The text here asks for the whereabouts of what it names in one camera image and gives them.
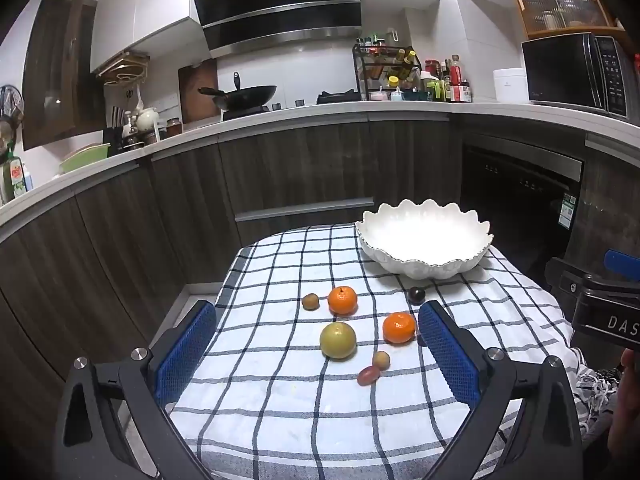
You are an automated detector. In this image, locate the green dish soap bottle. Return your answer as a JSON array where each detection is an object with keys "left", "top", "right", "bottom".
[{"left": 1, "top": 153, "right": 27, "bottom": 203}]

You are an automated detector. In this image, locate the black wok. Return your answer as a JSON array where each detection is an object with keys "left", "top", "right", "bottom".
[{"left": 198, "top": 72, "right": 277, "bottom": 112}]

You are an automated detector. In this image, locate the red sauce bottle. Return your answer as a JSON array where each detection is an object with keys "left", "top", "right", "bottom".
[{"left": 449, "top": 54, "right": 462, "bottom": 102}]

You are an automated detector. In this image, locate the white scalloped ceramic bowl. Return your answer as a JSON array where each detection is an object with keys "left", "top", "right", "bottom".
[{"left": 356, "top": 200, "right": 494, "bottom": 281}]

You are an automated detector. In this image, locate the black microwave oven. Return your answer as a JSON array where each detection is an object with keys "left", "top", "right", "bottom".
[{"left": 522, "top": 32, "right": 639, "bottom": 124}]

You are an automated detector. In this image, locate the green dish tub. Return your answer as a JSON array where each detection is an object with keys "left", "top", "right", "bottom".
[{"left": 58, "top": 143, "right": 111, "bottom": 174}]

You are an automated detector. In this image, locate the black spice rack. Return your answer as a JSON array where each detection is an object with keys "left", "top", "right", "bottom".
[{"left": 352, "top": 41, "right": 422, "bottom": 101}]

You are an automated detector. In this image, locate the built-in black dishwasher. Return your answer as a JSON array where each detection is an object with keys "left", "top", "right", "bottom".
[{"left": 461, "top": 133, "right": 582, "bottom": 288}]

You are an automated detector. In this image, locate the white rice cooker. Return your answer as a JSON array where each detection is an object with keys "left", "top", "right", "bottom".
[{"left": 494, "top": 67, "right": 529, "bottom": 103}]

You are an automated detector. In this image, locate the wooden glass wall cabinet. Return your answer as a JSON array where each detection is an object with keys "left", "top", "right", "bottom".
[{"left": 515, "top": 0, "right": 617, "bottom": 39}]

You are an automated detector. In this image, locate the black gas stove grate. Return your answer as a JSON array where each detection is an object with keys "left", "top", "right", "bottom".
[{"left": 317, "top": 89, "right": 361, "bottom": 105}]

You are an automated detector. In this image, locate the red grape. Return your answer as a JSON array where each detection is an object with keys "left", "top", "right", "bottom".
[{"left": 357, "top": 365, "right": 381, "bottom": 387}]

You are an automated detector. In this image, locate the black range hood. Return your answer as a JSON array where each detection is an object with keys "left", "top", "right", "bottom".
[{"left": 194, "top": 0, "right": 361, "bottom": 58}]

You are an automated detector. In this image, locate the orange mandarin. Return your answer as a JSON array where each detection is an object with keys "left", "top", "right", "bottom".
[
  {"left": 328, "top": 286, "right": 358, "bottom": 316},
  {"left": 383, "top": 312, "right": 416, "bottom": 344}
]

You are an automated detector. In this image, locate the silver drawer handle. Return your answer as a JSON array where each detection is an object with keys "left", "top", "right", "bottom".
[{"left": 234, "top": 197, "right": 374, "bottom": 222}]

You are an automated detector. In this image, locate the person's right hand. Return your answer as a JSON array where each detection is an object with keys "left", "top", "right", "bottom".
[{"left": 608, "top": 349, "right": 640, "bottom": 460}]

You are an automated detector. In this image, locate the yellow-green round pear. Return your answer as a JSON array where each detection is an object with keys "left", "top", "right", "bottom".
[{"left": 320, "top": 322, "right": 357, "bottom": 360}]

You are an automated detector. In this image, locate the brown longan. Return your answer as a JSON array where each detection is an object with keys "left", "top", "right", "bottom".
[
  {"left": 372, "top": 351, "right": 390, "bottom": 370},
  {"left": 302, "top": 292, "right": 320, "bottom": 311}
]

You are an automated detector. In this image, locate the white teapot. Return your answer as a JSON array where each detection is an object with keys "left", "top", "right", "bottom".
[{"left": 134, "top": 86, "right": 160, "bottom": 133}]

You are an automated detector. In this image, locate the wooden cutting board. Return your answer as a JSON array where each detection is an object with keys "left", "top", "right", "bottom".
[{"left": 178, "top": 58, "right": 222, "bottom": 125}]

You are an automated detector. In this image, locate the blue checked white tablecloth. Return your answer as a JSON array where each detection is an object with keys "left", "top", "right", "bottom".
[{"left": 142, "top": 223, "right": 622, "bottom": 480}]

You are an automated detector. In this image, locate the dark purple plum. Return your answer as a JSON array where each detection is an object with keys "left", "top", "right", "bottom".
[{"left": 407, "top": 286, "right": 425, "bottom": 306}]

